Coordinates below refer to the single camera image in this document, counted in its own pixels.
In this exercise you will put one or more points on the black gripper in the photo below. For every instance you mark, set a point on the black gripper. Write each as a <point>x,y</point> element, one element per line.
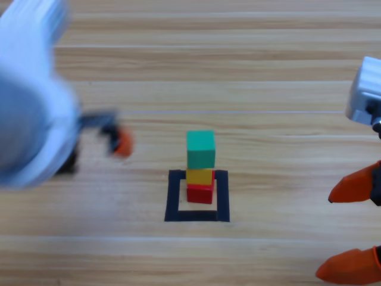
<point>378,129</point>
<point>98,120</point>

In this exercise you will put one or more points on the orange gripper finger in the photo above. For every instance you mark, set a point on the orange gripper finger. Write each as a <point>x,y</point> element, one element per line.
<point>351,268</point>

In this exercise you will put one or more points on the green block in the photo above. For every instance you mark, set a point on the green block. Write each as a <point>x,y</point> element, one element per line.
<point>201,150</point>

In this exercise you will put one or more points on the yellow block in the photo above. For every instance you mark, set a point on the yellow block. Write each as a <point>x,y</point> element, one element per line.
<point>198,176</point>

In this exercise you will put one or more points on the red block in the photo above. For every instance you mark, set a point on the red block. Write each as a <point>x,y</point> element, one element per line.
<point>199,195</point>

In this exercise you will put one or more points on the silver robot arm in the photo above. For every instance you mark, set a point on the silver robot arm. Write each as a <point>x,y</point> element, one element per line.
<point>364,92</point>
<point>26,104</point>

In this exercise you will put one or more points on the black tape square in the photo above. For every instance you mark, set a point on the black tape square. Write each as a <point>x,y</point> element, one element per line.
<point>193,216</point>

